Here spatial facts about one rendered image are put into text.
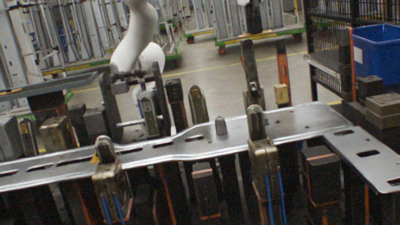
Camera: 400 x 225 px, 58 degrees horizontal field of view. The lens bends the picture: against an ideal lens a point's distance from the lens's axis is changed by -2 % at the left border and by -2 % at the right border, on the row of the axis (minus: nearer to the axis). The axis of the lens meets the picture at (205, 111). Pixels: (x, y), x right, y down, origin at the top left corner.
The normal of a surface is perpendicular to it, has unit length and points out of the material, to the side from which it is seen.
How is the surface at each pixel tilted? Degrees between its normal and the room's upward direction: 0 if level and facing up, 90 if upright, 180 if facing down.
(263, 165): 90
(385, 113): 88
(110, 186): 90
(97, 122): 90
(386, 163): 0
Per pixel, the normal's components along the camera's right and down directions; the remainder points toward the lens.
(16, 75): 0.06, 0.25
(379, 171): -0.17, -0.93
